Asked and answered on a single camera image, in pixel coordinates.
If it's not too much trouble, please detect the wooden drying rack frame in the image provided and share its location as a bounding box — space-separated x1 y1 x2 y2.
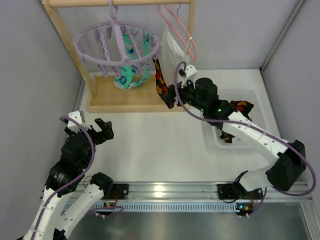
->
42 0 198 113

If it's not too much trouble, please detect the purple round clip hanger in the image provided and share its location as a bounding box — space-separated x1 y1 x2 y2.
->
73 0 160 77

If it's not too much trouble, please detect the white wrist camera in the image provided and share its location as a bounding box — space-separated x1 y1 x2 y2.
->
67 110 91 133
178 64 197 88

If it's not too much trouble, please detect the white cloth on hanger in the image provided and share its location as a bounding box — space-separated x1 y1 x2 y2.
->
159 24 190 85

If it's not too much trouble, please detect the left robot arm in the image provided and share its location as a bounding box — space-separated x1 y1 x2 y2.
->
21 112 114 240

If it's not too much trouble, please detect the aluminium corner profile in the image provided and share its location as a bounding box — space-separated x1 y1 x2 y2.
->
259 0 308 75

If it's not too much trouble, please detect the aluminium mounting rail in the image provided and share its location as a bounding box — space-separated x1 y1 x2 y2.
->
41 181 313 202

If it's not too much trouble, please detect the pink clothes hanger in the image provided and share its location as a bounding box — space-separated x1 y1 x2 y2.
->
157 0 198 62

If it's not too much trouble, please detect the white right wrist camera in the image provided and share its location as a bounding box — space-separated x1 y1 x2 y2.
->
178 64 197 88

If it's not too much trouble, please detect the mint green patterned sock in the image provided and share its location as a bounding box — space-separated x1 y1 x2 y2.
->
113 33 136 89

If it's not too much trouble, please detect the white slotted cable duct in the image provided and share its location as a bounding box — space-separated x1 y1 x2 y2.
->
85 200 253 214

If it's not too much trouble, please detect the white plastic laundry basket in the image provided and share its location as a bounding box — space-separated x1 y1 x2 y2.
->
212 87 270 150

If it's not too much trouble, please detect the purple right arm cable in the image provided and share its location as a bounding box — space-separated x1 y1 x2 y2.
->
174 61 317 196

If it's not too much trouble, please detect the brown argyle sock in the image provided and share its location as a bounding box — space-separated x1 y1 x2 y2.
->
218 130 235 144

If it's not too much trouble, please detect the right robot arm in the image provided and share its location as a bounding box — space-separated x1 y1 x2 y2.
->
161 78 307 197

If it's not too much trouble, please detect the black red argyle sock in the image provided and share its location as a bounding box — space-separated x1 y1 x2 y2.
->
152 58 169 102
229 100 255 121

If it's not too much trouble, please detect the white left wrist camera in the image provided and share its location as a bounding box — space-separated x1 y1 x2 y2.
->
67 110 91 133

